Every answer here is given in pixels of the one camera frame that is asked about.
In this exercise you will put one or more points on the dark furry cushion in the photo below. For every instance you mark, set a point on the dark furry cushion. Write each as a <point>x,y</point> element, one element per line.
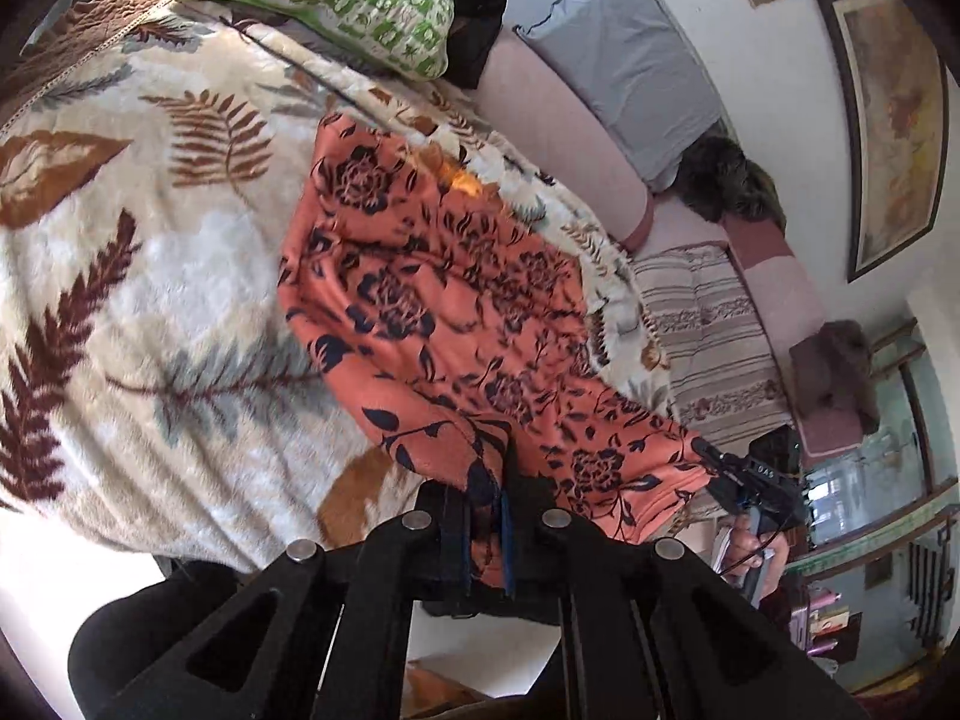
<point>716,179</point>

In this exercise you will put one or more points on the framed wall painting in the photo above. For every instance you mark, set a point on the framed wall painting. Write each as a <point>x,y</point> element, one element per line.
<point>895,93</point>

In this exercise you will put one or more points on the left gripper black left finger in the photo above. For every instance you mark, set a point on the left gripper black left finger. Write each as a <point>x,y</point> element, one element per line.
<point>319,634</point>

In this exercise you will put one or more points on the grey pillow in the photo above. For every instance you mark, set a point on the grey pillow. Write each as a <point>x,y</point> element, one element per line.
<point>635,71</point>

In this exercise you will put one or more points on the orange floral garment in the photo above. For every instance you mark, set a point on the orange floral garment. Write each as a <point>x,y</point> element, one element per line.
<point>456,338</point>

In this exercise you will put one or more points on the dark brown folded cloth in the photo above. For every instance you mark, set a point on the dark brown folded cloth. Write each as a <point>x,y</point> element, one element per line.
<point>832,370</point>

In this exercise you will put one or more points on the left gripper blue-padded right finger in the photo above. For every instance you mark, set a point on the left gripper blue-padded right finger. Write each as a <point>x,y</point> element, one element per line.
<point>648,631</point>

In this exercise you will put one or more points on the leaf-pattern fleece blanket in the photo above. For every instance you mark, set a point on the leaf-pattern fleece blanket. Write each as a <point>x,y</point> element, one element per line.
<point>154,397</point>

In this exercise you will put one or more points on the pink quilted bolster cushion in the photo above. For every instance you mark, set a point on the pink quilted bolster cushion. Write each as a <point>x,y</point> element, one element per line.
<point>521,97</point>

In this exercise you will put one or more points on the striped pillow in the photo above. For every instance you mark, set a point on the striped pillow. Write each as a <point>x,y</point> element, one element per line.
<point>726,382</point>

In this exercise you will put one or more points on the person's right hand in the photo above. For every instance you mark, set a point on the person's right hand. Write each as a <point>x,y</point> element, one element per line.
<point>747,551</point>

